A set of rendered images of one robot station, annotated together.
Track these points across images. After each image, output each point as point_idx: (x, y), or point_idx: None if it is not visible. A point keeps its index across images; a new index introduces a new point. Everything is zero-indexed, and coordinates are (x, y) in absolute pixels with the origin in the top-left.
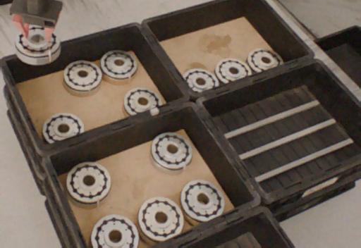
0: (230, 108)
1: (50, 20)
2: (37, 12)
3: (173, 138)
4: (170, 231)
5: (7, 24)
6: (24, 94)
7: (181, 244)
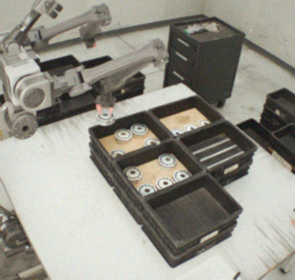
0: (192, 143)
1: (112, 104)
2: (107, 101)
3: (168, 155)
4: None
5: (83, 122)
6: None
7: (174, 186)
